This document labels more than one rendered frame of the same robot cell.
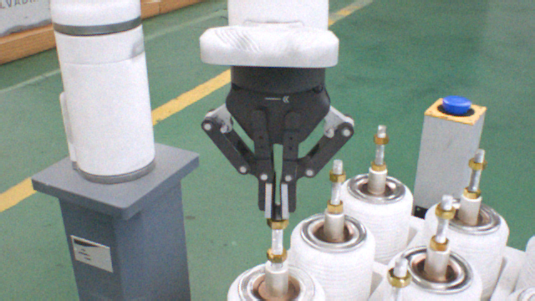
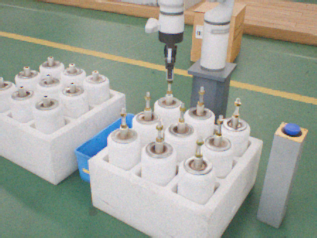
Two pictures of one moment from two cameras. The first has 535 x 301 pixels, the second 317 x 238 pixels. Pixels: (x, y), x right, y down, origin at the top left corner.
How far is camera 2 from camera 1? 114 cm
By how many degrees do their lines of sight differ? 75
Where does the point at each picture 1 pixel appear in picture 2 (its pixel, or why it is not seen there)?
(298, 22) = (158, 23)
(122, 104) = (205, 44)
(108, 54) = (205, 28)
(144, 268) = (194, 96)
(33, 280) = (230, 108)
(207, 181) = not seen: outside the picture
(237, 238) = not seen: hidden behind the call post
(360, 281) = not seen: hidden behind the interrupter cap
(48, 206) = (276, 102)
